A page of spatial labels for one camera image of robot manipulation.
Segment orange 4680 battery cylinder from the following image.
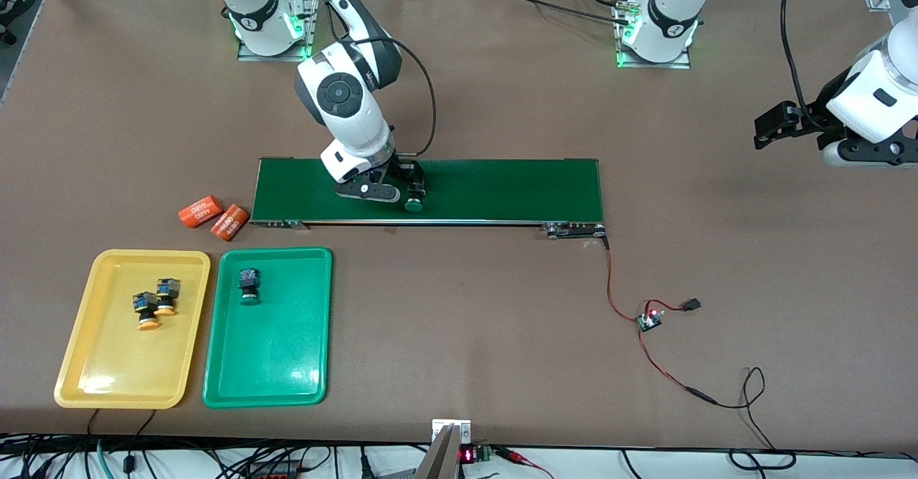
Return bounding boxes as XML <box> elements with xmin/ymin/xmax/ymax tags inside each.
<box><xmin>178</xmin><ymin>195</ymin><xmax>223</xmax><ymax>229</ymax></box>
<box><xmin>210</xmin><ymin>204</ymin><xmax>251</xmax><ymax>242</ymax></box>

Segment yellow mushroom push button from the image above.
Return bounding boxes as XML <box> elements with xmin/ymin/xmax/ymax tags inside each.
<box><xmin>133</xmin><ymin>292</ymin><xmax>163</xmax><ymax>331</ymax></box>
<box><xmin>156</xmin><ymin>278</ymin><xmax>180</xmax><ymax>317</ymax></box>

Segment green conveyor belt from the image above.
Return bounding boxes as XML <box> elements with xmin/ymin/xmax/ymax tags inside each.
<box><xmin>249</xmin><ymin>156</ymin><xmax>610</xmax><ymax>240</ymax></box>

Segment black connector with red lead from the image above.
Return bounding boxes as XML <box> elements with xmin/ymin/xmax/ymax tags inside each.
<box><xmin>644</xmin><ymin>297</ymin><xmax>702</xmax><ymax>315</ymax></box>

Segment green plastic tray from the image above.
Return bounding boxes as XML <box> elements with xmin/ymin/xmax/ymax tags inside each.
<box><xmin>202</xmin><ymin>247</ymin><xmax>334</xmax><ymax>409</ymax></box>

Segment red black lead with jack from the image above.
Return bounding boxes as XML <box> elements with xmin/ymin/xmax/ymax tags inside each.
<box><xmin>637</xmin><ymin>328</ymin><xmax>719</xmax><ymax>404</ymax></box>

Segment red alligator clip lead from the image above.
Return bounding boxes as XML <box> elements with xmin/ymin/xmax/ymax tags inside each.
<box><xmin>495</xmin><ymin>447</ymin><xmax>554</xmax><ymax>479</ymax></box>

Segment red connector block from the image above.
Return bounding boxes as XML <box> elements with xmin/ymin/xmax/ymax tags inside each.
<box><xmin>244</xmin><ymin>463</ymin><xmax>302</xmax><ymax>479</ymax></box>

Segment yellow plastic tray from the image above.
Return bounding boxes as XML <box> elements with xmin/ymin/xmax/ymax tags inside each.
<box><xmin>54</xmin><ymin>249</ymin><xmax>212</xmax><ymax>409</ymax></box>

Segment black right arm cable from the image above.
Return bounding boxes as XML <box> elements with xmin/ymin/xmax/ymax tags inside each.
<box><xmin>326</xmin><ymin>0</ymin><xmax>437</xmax><ymax>158</ymax></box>

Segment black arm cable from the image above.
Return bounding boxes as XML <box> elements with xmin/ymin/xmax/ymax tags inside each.
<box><xmin>780</xmin><ymin>0</ymin><xmax>822</xmax><ymax>132</ymax></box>
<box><xmin>326</xmin><ymin>0</ymin><xmax>437</xmax><ymax>158</ymax></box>

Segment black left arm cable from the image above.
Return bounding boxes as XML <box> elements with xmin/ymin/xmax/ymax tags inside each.
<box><xmin>780</xmin><ymin>0</ymin><xmax>822</xmax><ymax>132</ymax></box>

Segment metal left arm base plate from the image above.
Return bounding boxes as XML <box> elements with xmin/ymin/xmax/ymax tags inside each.
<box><xmin>615</xmin><ymin>2</ymin><xmax>693</xmax><ymax>70</ymax></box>

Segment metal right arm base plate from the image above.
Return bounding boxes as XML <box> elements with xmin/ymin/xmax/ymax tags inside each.
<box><xmin>237</xmin><ymin>0</ymin><xmax>320</xmax><ymax>62</ymax></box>

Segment red black conveyor wire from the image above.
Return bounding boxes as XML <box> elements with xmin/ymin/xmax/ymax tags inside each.
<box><xmin>605</xmin><ymin>237</ymin><xmax>643</xmax><ymax>322</ymax></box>

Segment long black table cable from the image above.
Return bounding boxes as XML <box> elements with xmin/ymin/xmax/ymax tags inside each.
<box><xmin>495</xmin><ymin>0</ymin><xmax>632</xmax><ymax>27</ymax></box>

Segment thin black power cable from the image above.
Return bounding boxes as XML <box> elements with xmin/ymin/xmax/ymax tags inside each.
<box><xmin>714</xmin><ymin>366</ymin><xmax>782</xmax><ymax>452</ymax></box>

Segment grey metal camera mount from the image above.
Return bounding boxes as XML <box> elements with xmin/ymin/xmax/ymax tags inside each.
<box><xmin>412</xmin><ymin>419</ymin><xmax>473</xmax><ymax>479</ymax></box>

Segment looped black cable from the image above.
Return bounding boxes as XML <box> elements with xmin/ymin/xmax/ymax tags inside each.
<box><xmin>728</xmin><ymin>449</ymin><xmax>797</xmax><ymax>471</ymax></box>

